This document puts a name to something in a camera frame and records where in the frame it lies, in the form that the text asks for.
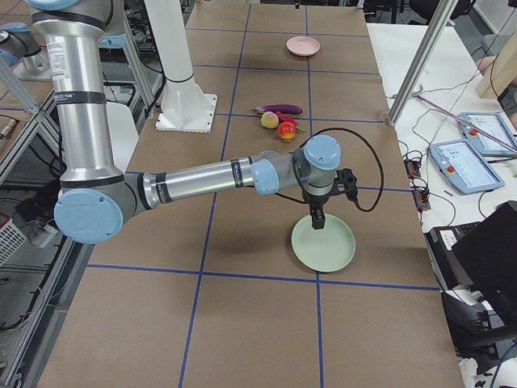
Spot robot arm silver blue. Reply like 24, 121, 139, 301
1, 22, 52, 81
30, 1, 343, 244

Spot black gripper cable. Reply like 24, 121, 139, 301
266, 128, 385, 213

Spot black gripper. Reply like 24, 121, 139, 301
302, 192, 330, 230

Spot green plate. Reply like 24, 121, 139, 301
291, 214, 355, 272

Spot aluminium frame post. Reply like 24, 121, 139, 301
386, 0, 458, 127

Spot pink plate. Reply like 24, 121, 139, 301
286, 36, 321, 57

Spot red chili pepper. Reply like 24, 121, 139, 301
275, 112, 306, 133

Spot teach pendant tablet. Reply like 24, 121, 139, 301
429, 140, 505, 195
459, 112, 516, 157

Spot white chair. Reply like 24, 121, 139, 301
107, 102, 139, 172

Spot far teach pendant tablet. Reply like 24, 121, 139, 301
459, 112, 516, 157

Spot black computer case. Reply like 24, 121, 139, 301
425, 200, 516, 373

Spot yellow green peach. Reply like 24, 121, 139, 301
261, 112, 280, 129

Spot purple eggplant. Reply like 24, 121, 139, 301
251, 104, 303, 115

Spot near teach pendant tablet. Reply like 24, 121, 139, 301
429, 140, 505, 195

